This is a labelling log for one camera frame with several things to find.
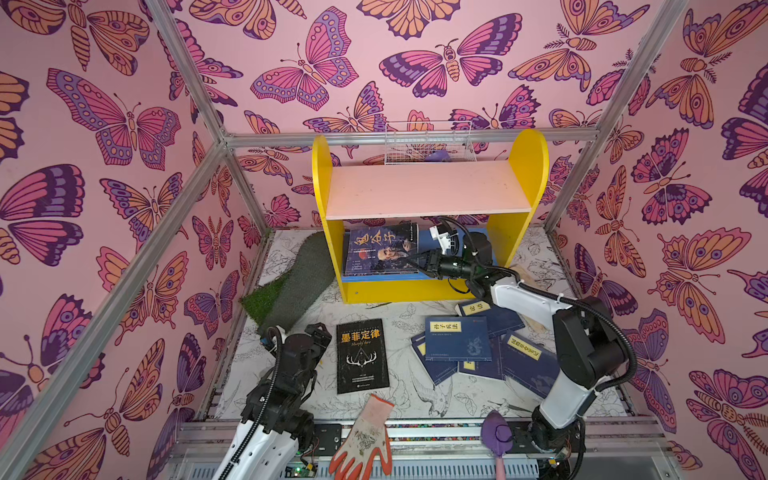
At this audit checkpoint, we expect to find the black wolf cover book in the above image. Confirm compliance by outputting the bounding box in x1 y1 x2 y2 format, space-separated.
341 231 422 282

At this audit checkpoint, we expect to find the purple old man cover book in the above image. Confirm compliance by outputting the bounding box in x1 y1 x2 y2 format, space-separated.
343 222 419 277

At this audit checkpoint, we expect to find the black antler cover book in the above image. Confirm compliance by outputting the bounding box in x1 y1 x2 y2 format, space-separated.
336 318 390 394

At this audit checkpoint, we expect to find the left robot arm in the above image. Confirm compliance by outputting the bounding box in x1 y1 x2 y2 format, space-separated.
214 323 332 479

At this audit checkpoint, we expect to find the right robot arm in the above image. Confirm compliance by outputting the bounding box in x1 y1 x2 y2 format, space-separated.
406 217 638 453

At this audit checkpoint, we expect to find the green artificial grass mat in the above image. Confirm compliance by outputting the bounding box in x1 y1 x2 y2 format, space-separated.
240 232 335 344

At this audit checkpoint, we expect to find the beige work glove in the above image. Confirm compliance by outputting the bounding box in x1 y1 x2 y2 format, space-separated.
510 265 539 288

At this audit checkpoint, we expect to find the blue book far right-back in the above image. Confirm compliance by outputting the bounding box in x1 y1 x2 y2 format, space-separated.
454 299 525 338

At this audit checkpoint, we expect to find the yellow pink blue bookshelf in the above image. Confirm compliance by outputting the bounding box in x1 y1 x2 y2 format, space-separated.
312 129 550 304

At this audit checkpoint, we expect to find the top blue thread-bound book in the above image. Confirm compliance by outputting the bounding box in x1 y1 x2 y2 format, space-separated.
424 316 492 362

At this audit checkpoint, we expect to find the purple item in basket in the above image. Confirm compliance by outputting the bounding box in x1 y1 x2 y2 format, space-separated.
425 149 452 162

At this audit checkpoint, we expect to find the blue book lower left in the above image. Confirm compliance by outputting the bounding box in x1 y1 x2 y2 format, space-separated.
410 334 458 386

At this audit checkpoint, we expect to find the red white work glove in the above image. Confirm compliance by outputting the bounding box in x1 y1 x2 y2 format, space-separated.
329 395 394 480

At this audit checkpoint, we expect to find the blue book lower middle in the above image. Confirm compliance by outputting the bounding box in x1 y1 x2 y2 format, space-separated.
459 360 504 380

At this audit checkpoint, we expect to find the green circuit board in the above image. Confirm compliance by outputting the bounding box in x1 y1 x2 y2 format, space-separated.
283 462 318 479

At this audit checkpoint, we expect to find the blue book right front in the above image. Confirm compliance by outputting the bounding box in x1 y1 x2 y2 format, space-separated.
501 333 560 398

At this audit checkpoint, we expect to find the clear wire basket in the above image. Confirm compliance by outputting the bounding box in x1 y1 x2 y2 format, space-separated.
383 119 477 165

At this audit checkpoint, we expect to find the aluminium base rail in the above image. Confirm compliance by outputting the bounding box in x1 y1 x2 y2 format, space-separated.
161 417 686 479

